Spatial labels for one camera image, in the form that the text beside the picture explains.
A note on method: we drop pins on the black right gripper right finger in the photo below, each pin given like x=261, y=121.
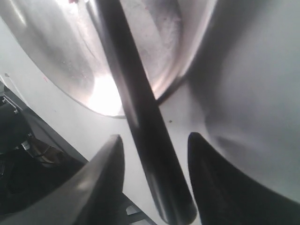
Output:
x=226, y=196

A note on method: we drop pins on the round steel plate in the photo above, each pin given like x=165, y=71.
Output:
x=59, y=37

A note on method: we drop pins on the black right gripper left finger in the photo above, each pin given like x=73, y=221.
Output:
x=88, y=198

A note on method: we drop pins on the black knife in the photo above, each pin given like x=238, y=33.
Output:
x=162, y=170

